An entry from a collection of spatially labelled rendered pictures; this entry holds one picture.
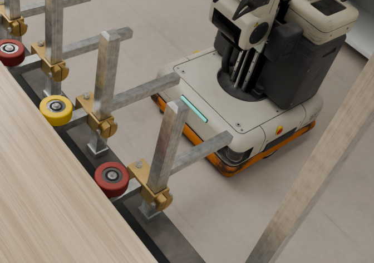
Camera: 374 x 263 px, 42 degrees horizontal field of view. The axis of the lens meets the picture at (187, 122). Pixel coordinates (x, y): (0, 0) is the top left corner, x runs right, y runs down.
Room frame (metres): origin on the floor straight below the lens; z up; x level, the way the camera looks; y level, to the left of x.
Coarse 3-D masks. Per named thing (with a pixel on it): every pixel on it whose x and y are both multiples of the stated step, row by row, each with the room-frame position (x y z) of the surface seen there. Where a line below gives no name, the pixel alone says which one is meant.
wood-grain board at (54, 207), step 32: (0, 64) 0.91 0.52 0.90; (0, 96) 0.80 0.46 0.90; (0, 128) 0.71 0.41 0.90; (32, 128) 0.74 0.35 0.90; (0, 160) 0.62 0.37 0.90; (32, 160) 0.65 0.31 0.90; (64, 160) 0.67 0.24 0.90; (0, 192) 0.54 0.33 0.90; (32, 192) 0.57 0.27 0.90; (64, 192) 0.59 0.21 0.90; (96, 192) 0.61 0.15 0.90; (0, 224) 0.48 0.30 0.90; (32, 224) 0.50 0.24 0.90; (64, 224) 0.52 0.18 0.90; (96, 224) 0.54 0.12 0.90; (0, 256) 0.41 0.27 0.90; (32, 256) 0.43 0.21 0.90; (64, 256) 0.45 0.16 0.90; (96, 256) 0.47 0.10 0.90; (128, 256) 0.49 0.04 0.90
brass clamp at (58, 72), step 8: (32, 48) 1.07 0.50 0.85; (40, 48) 1.07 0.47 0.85; (40, 56) 1.04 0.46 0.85; (48, 64) 1.01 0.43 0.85; (56, 64) 1.02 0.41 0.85; (64, 64) 1.04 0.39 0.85; (48, 72) 1.01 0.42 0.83; (56, 72) 1.00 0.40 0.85; (64, 72) 1.02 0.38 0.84; (56, 80) 1.00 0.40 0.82
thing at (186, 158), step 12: (228, 132) 0.99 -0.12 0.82; (204, 144) 0.92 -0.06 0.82; (216, 144) 0.94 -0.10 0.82; (228, 144) 0.98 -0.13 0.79; (180, 156) 0.86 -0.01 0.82; (192, 156) 0.87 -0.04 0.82; (204, 156) 0.90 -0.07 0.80; (180, 168) 0.83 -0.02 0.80; (132, 180) 0.73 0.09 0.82; (132, 192) 0.71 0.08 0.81
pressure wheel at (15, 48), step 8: (8, 40) 1.00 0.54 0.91; (16, 40) 1.01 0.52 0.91; (0, 48) 0.97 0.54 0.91; (8, 48) 0.97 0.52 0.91; (16, 48) 0.98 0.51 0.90; (0, 56) 0.94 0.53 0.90; (8, 56) 0.94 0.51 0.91; (16, 56) 0.95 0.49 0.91; (24, 56) 0.99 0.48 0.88; (8, 64) 0.94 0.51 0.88; (16, 64) 0.95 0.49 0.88
